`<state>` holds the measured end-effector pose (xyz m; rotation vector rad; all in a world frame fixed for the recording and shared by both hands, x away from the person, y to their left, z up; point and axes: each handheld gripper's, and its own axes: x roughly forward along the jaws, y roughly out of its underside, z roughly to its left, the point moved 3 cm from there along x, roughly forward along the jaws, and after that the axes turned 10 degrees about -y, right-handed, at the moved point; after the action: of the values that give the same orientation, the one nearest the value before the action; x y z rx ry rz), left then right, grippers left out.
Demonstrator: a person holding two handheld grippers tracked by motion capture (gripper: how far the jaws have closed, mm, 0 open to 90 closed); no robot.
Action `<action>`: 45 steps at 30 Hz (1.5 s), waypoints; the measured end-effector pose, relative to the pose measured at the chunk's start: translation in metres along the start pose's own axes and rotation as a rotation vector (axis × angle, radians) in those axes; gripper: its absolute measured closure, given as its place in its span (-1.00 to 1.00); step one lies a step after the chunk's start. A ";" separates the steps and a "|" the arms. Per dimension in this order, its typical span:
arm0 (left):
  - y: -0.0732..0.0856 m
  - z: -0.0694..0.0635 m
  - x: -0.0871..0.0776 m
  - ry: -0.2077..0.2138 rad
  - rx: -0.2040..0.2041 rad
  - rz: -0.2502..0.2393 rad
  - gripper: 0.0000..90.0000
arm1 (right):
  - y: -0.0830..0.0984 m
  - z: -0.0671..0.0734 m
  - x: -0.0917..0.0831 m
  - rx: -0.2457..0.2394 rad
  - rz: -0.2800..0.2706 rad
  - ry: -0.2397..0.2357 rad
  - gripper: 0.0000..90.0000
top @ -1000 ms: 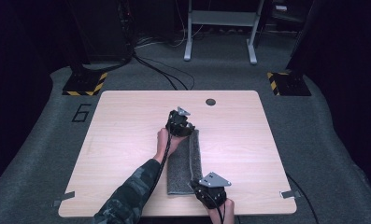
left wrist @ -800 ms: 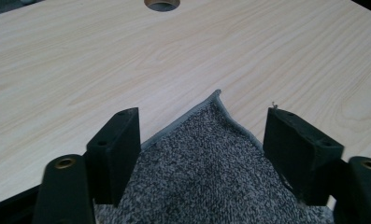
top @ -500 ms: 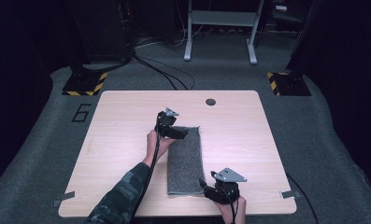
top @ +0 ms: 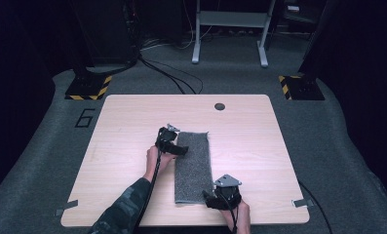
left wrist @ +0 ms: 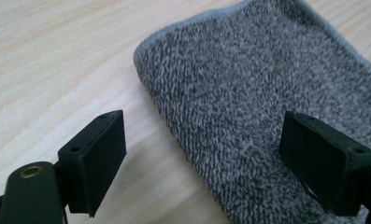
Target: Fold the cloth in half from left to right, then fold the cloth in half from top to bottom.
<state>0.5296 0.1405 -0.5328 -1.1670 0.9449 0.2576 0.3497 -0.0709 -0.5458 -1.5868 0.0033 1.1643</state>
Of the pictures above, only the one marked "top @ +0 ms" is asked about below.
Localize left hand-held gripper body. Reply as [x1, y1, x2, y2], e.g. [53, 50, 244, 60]
[154, 123, 181, 154]

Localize grey tape strip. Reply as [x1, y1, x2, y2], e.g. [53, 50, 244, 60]
[54, 199, 80, 217]
[290, 198, 315, 209]

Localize black computer tower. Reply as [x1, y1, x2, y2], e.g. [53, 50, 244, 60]
[68, 0, 140, 76]

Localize white metal desk frame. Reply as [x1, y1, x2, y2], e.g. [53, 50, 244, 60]
[191, 0, 277, 69]

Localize right hand-held gripper black cable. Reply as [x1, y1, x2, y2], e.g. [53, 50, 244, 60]
[217, 186, 240, 234]

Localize person's left hand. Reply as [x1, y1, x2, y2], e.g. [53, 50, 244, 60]
[143, 144, 178, 183]

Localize hand-held gripper black cable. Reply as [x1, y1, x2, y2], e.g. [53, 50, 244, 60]
[132, 130, 165, 234]
[217, 186, 240, 234]

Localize person's right hand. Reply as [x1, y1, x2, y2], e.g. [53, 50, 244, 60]
[219, 199, 252, 234]

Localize black floor cables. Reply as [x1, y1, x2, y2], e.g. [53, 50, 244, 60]
[137, 54, 205, 96]

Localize grey speckled towel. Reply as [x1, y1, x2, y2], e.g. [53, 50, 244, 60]
[174, 130, 214, 206]

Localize left hand-held gripper black cable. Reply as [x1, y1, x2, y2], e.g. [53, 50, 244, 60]
[132, 130, 165, 234]

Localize dark stand column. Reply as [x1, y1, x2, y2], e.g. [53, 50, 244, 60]
[297, 0, 336, 78]

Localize striped black stand base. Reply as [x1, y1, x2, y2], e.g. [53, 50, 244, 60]
[277, 74, 326, 101]
[64, 74, 113, 101]

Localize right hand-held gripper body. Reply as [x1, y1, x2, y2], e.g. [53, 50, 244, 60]
[213, 174, 243, 210]

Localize black cable beside table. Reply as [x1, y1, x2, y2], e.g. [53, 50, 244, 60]
[297, 179, 334, 234]

